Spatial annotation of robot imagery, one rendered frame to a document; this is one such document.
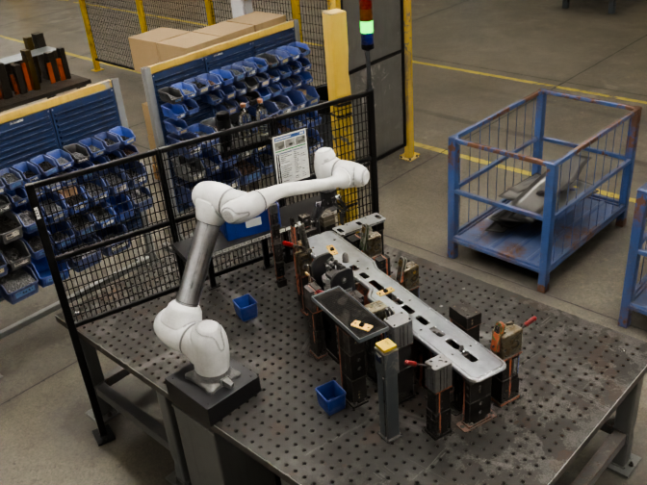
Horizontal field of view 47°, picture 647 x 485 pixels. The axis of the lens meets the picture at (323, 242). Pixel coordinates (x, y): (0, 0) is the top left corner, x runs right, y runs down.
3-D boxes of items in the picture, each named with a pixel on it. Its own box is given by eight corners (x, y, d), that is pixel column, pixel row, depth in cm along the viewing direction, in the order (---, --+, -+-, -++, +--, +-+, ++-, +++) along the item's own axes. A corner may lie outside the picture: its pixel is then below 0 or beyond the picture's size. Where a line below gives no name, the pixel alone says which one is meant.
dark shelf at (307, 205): (340, 213, 413) (339, 208, 412) (187, 266, 376) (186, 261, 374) (320, 198, 430) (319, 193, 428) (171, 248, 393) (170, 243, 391)
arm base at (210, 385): (216, 400, 318) (215, 390, 315) (183, 376, 331) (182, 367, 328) (248, 379, 329) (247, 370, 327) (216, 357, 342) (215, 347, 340)
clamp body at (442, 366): (456, 432, 304) (457, 362, 286) (434, 445, 299) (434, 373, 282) (441, 419, 311) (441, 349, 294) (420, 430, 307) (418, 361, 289)
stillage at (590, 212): (532, 197, 627) (540, 87, 580) (626, 224, 576) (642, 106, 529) (447, 257, 555) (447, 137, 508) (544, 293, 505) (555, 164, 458)
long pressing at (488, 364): (515, 364, 294) (515, 361, 293) (471, 387, 284) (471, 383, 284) (331, 230, 399) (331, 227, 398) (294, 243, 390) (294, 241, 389)
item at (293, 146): (312, 177, 421) (307, 125, 406) (276, 189, 412) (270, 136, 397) (310, 176, 423) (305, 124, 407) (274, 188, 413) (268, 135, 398)
